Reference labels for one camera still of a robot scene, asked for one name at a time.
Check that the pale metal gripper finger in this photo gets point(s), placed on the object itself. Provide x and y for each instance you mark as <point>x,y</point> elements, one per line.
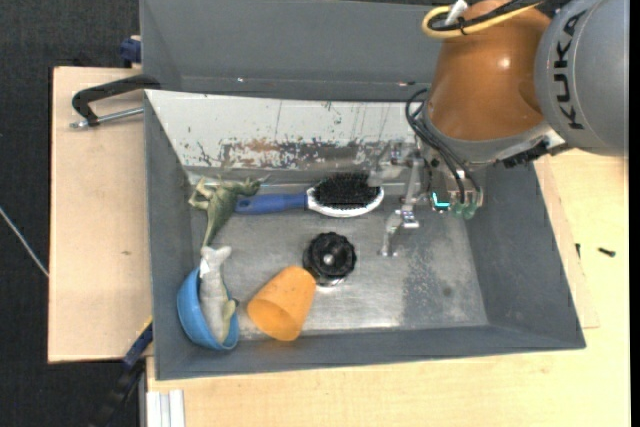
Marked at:
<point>407,218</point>
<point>397,159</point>

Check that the grey metal bin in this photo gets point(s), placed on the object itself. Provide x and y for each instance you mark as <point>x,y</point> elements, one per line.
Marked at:
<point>425,275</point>

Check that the blue and white hairbrush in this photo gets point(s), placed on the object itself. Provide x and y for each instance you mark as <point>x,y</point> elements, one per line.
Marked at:
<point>345,197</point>

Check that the black round knob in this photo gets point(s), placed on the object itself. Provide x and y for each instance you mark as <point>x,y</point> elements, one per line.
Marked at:
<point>329,255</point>

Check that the orange plastic cup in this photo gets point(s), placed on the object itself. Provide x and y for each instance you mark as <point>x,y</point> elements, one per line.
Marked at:
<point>282,302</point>

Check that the small black screw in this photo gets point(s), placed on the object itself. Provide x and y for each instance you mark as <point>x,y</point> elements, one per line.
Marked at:
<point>607,252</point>

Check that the green toy dinosaur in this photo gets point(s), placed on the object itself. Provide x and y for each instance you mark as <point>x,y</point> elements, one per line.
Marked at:
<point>220,202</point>

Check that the grey toy shark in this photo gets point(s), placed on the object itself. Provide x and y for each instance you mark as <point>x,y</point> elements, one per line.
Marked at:
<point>214,290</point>

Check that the blue bowl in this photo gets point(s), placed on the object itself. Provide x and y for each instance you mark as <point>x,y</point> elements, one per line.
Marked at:
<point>189,310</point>

